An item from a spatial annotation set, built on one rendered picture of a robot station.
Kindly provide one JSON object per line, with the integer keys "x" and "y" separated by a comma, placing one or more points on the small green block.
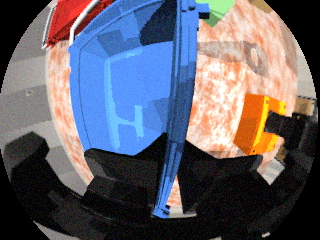
{"x": 218, "y": 8}

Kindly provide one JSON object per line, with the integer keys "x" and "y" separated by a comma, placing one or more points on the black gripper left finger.
{"x": 143, "y": 169}

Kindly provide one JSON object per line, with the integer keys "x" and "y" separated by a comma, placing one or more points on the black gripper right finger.
{"x": 200, "y": 172}

